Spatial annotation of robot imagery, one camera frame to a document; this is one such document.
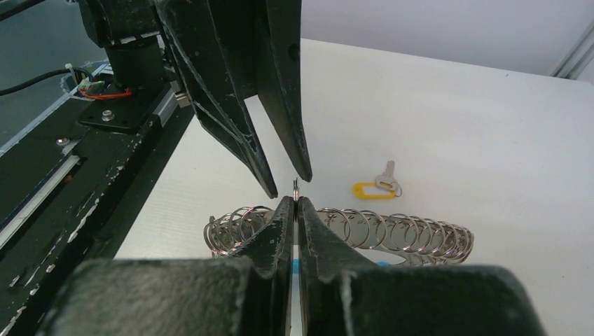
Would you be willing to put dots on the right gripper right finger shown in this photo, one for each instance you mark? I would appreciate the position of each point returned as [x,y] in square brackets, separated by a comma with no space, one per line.
[344,293]

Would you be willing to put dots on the metal key organiser with rings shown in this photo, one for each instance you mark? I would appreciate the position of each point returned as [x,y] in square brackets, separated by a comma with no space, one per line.
[397,238]

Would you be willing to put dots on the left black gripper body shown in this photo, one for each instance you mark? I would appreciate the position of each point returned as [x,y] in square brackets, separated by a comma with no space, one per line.
[133,40]

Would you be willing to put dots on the key with yellow tag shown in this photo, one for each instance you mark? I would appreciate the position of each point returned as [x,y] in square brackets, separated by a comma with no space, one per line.
[385,186]

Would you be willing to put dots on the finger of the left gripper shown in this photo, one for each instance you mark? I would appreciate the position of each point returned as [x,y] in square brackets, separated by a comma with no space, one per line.
[211,84]
[277,30]

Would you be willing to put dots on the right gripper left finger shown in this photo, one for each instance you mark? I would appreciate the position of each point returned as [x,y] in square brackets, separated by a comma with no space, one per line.
[245,293]

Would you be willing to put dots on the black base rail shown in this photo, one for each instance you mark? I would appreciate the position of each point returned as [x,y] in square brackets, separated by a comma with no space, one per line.
[72,184]

